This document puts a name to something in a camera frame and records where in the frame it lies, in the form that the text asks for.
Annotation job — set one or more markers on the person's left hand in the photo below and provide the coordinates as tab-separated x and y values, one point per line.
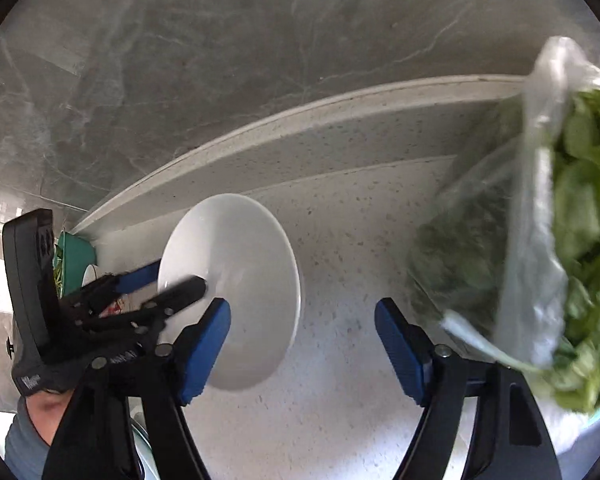
45	409

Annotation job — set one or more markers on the blue left sleeve forearm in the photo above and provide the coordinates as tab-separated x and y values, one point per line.
25	450

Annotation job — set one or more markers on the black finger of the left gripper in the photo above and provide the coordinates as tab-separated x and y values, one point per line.
171	300
126	283

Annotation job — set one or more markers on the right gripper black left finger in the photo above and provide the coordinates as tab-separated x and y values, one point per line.
94	439

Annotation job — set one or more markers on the plastic bag of greens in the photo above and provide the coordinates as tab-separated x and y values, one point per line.
508	258

